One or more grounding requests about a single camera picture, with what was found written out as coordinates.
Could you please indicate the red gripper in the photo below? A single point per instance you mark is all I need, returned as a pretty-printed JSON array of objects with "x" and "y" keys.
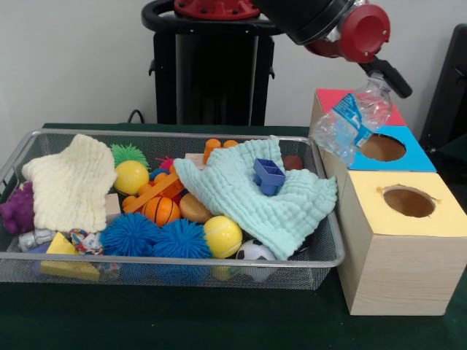
[{"x": 365, "y": 33}]

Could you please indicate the clear packet with blue print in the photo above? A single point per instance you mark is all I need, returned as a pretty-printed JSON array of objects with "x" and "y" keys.
[{"x": 346, "y": 124}]

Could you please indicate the red robot base flange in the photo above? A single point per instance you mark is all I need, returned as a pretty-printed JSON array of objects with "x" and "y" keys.
[{"x": 215, "y": 9}]

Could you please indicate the wooden box with three holes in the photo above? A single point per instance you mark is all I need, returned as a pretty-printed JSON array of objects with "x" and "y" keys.
[{"x": 397, "y": 277}]

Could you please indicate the black upright panel stand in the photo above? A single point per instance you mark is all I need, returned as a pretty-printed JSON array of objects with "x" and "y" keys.
[{"x": 448, "y": 91}]

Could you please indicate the dark green table cloth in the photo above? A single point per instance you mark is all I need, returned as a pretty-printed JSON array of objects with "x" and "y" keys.
[
  {"x": 182, "y": 321},
  {"x": 454, "y": 160}
]

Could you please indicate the blue plastic building block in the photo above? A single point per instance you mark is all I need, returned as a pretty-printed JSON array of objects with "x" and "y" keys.
[{"x": 270, "y": 178}]

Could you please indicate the mint green waffle cloth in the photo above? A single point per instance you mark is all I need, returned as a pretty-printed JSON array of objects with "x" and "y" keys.
[{"x": 255, "y": 208}]

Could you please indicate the small black-white soccer ball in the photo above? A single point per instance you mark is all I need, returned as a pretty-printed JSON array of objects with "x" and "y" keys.
[{"x": 255, "y": 251}]

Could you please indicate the yellow tennis ball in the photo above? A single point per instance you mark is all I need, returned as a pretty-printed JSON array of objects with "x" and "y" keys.
[{"x": 222, "y": 237}]

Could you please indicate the blue spiky rubber ball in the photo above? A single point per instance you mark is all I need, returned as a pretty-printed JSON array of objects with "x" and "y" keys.
[
  {"x": 127, "y": 235},
  {"x": 180, "y": 240}
]

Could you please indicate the small orange basketball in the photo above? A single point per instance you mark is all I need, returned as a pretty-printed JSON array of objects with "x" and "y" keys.
[{"x": 160, "y": 211}]

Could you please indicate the cream waffle cloth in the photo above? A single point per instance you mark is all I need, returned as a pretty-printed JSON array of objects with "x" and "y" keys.
[{"x": 69, "y": 182}]

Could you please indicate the yellow wedge block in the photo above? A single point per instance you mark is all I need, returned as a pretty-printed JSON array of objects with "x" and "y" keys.
[{"x": 58, "y": 248}]

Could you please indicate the purple knobbly rubber toy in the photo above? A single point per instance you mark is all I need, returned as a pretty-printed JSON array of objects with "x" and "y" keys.
[{"x": 18, "y": 211}]

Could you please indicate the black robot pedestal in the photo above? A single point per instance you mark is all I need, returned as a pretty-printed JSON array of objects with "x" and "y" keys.
[{"x": 215, "y": 73}]

